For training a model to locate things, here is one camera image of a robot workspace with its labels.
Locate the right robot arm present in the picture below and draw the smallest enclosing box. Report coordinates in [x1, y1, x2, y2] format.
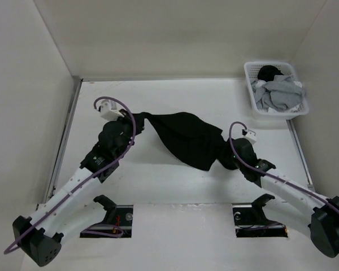
[228, 138, 339, 258]

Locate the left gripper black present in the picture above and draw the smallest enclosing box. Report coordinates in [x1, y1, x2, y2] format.
[112, 109, 146, 159]

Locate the white garment in basket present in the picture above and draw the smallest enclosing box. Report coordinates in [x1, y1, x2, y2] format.
[255, 80, 303, 113]

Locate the grey garment in basket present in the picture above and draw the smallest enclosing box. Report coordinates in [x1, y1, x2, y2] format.
[249, 73, 308, 111]

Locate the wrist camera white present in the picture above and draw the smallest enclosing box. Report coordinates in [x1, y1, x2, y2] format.
[242, 129, 257, 145]
[99, 99, 124, 121]

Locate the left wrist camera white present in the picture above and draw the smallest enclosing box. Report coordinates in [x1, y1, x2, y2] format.
[99, 99, 124, 121]

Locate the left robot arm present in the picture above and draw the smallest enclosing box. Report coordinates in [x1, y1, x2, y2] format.
[12, 117, 144, 267]

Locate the black garment in basket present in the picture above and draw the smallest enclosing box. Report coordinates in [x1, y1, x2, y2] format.
[257, 65, 283, 82]

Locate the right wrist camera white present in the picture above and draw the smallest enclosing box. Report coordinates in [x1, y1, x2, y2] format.
[242, 129, 257, 145]

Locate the black tank top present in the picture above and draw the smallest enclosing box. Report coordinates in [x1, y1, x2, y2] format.
[133, 112, 237, 171]

